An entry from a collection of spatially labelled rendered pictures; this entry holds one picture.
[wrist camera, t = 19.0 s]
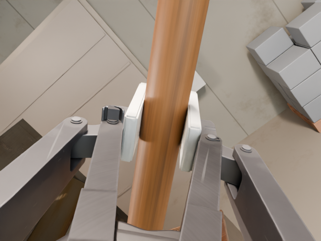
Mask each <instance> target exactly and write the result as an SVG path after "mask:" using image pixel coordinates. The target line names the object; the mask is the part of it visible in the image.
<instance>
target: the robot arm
mask: <svg viewBox="0 0 321 241"><path fill-rule="evenodd" d="M146 84H147V83H141V84H139V86H138V88H137V90H136V93H135V95H134V97H133V99H132V101H131V103H130V106H129V107H123V106H116V105H106V106H104V107H103V108H102V117H101V123H100V124H99V125H88V121H87V120H86V119H85V118H82V117H78V116H72V117H69V118H66V119H65V120H63V121H62V122H61V123H60V124H58V125H57V126H56V127H55V128H53V129H52V130H51V131H50V132H48V133H47V134H46V135H45V136H43V137H42V138H41V139H40V140H39V141H37V142H36V143H35V144H34V145H32V146H31V147H30V148H29V149H27V150H26V151H25V152H24V153H22V154H21V155H20V156H19V157H17V158H16V159H15V160H14V161H12V162H11V163H10V164H9V165H7V166H6V167H5V168H3V169H2V170H1V171H0V241H23V240H24V239H25V238H26V236H27V235H28V234H29V233H30V231H31V230H32V229H33V228H34V226H35V225H36V224H37V222H38V221H39V220H40V218H41V217H42V216H43V215H44V213H45V212H46V211H47V210H48V208H49V207H50V206H51V205H52V203H53V202H54V201H55V200H56V198H57V197H58V196H59V195H60V193H61V192H62V191H63V189H64V188H65V187H66V185H67V184H68V183H69V182H70V180H71V179H72V178H73V177H74V175H75V174H76V173H77V171H78V170H79V169H80V168H81V166H82V165H83V164H84V162H85V160H86V158H91V162H90V166H89V170H88V173H87V177H86V182H85V186H84V188H82V189H81V192H80V195H79V199H78V203H77V206H76V210H75V214H74V218H73V222H72V225H71V228H70V232H69V233H68V234H67V235H65V236H63V237H62V238H60V239H58V240H56V241H222V212H221V211H219V207H220V184H221V180H223V181H224V187H225V190H226V193H227V195H228V198H229V201H230V203H231V206H232V209H233V211H234V214H235V217H236V220H237V223H238V225H239V228H240V230H241V233H242V236H243V238H244V241H316V240H315V239H314V237H313V235H312V234H311V232H310V231H309V229H308V228H307V226H306V225H305V223H304V222H303V220H302V219H301V217H300V216H299V214H298V213H297V211H296V210H295V208H294V207H293V205H292V204H291V202H290V201H289V199H288V197H287V196H286V194H285V193H284V191H283V190H282V188H281V187H280V185H279V184H278V182H277V181H276V179H275V178H274V176H273V175H272V173H271V172H270V170H269V169H268V167H267V166H266V164H265V163H264V161H263V160H262V158H261V157H260V155H259V154H258V152H257V151H256V150H255V149H254V148H253V147H251V146H248V145H246V144H245V145H244V144H237V145H235V147H234V149H231V148H228V147H225V146H223V145H222V139H221V138H220V137H218V136H217V133H216V129H215V125H214V124H213V123H212V122H211V121H209V120H202V119H200V113H199V105H198V97H197V93H196V92H194V91H191V94H190V99H189V104H188V109H187V113H186V118H185V123H184V128H183V132H182V138H181V145H180V169H181V171H185V172H190V171H192V175H191V179H190V184H189V189H188V193H187V198H186V202H185V207H184V211H183V216H182V221H181V226H180V231H176V230H144V229H141V228H139V227H136V226H134V225H131V224H128V223H126V222H123V221H117V220H115V218H116V207H117V196H118V176H119V165H120V159H121V161H126V162H130V161H132V158H133V155H134V152H135V148H136V145H137V142H138V138H139V133H140V126H141V119H142V112H143V105H144V98H145V91H146Z"/></svg>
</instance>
